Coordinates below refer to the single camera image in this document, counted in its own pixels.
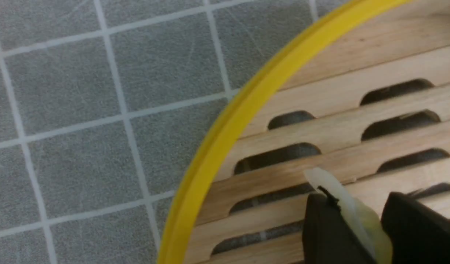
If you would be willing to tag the grey checked tablecloth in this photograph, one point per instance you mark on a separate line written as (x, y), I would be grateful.
(103, 104)

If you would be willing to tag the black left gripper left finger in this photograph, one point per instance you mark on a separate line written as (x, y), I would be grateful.
(326, 238)

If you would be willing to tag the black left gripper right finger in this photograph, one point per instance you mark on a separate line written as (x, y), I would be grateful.
(419, 235)

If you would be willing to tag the bamboo steamer tray yellow rim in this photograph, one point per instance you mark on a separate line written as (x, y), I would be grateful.
(363, 94)

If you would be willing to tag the pale green dumpling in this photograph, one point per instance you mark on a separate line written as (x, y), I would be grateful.
(362, 220)

